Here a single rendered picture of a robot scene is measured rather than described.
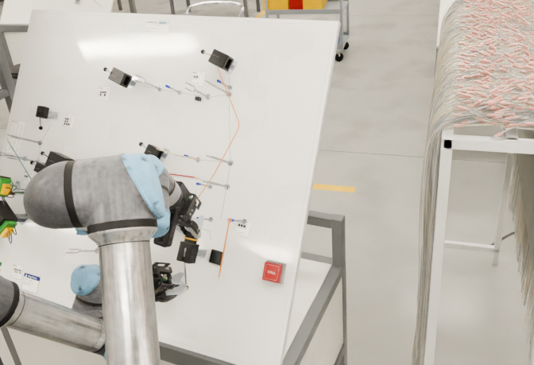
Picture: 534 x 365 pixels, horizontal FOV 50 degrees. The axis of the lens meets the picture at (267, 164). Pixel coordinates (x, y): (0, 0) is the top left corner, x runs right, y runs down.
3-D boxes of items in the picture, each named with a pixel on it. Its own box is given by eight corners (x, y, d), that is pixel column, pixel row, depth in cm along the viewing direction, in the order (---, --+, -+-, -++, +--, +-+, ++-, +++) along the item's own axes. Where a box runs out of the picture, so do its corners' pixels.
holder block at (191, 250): (183, 259, 169) (176, 260, 165) (187, 241, 169) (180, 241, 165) (195, 263, 167) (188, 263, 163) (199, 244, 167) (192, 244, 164)
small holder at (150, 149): (151, 139, 184) (138, 135, 178) (172, 151, 181) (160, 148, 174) (145, 152, 185) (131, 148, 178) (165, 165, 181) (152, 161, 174)
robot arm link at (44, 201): (-5, 233, 91) (83, 245, 139) (65, 224, 92) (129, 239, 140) (-7, 162, 93) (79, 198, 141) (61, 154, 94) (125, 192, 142)
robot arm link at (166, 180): (128, 184, 136) (129, 155, 141) (147, 206, 145) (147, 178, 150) (159, 176, 135) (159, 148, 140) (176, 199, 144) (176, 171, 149)
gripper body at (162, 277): (179, 286, 157) (143, 285, 148) (160, 301, 161) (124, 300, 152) (172, 262, 161) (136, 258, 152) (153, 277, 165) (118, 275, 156)
